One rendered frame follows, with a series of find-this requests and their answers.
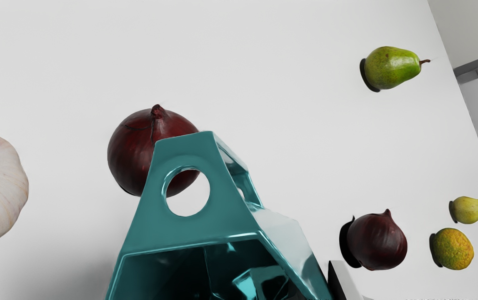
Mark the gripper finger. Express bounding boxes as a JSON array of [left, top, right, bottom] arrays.
[[328, 260, 364, 300]]

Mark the teal faceted mug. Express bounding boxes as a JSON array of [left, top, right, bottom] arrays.
[[105, 131, 333, 300]]

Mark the small red onion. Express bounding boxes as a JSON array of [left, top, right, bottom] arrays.
[[346, 209, 408, 271]]

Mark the yellow-green citrus fruit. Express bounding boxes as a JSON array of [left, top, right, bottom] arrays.
[[430, 227, 475, 270]]

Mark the small yellow-green pear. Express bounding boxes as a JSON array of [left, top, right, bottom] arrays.
[[450, 196, 478, 225]]

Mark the large green pear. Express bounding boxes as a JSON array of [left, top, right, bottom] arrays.
[[363, 46, 431, 91]]

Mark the large red onion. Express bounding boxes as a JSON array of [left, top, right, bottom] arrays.
[[107, 104, 200, 198]]

